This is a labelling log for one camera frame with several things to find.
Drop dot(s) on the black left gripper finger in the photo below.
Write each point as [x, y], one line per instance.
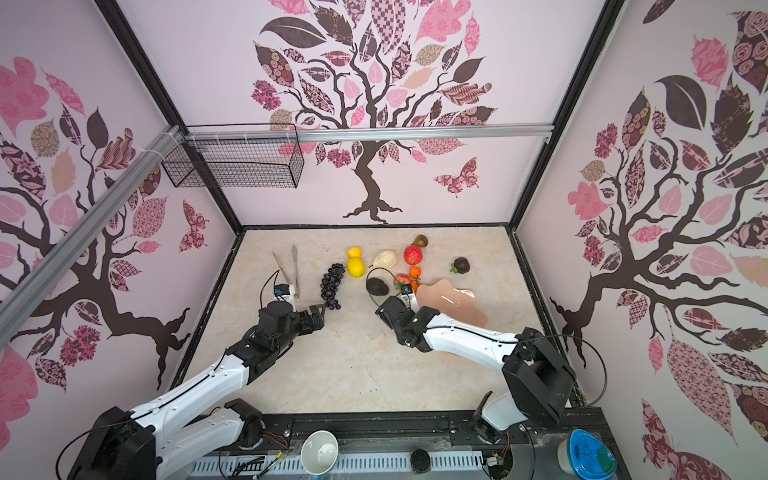
[317, 311]
[316, 324]

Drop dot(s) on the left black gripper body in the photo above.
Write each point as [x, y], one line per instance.
[299, 326]

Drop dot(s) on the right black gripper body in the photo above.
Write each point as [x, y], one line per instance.
[400, 338]

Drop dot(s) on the red strawberry fruit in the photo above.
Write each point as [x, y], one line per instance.
[401, 280]

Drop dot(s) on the pink scalloped fruit bowl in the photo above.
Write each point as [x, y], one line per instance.
[459, 304]

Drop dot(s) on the red apple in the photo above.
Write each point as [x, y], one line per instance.
[413, 255]

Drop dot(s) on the dark purple mangosteen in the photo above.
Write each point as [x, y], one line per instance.
[460, 265]

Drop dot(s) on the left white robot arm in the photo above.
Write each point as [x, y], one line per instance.
[156, 439]

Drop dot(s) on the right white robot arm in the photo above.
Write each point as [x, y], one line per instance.
[539, 380]

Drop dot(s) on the dark purple grape bunch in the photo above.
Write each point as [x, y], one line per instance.
[330, 284]

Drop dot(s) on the silver metal tongs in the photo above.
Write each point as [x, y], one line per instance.
[290, 269]

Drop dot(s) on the dark avocado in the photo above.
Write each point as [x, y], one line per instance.
[377, 287]

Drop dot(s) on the large yellow lemon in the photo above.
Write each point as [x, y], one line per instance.
[356, 267]

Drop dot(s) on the orange tangerine pair on stem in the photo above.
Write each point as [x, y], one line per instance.
[415, 276]

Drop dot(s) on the small yellow lemon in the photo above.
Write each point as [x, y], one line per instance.
[354, 252]

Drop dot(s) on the cream white pear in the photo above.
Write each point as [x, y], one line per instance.
[385, 259]

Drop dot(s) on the brown green pear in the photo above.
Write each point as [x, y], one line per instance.
[421, 241]

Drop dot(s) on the white cup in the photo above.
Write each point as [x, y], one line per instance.
[319, 452]

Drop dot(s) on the black round cap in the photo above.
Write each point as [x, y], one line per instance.
[420, 461]

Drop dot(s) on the blue lidded container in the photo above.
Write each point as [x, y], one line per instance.
[585, 456]

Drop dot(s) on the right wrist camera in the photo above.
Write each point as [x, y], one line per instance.
[408, 296]

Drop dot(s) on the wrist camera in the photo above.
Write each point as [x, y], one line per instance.
[285, 292]
[408, 296]

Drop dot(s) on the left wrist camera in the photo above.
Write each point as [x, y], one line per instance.
[285, 292]

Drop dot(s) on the black wire basket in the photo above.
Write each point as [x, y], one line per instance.
[250, 155]

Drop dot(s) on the aluminium rail back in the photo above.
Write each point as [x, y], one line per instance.
[378, 134]

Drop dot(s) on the aluminium rail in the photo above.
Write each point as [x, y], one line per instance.
[23, 300]
[378, 134]

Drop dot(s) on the aluminium rail left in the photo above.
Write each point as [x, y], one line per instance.
[23, 300]

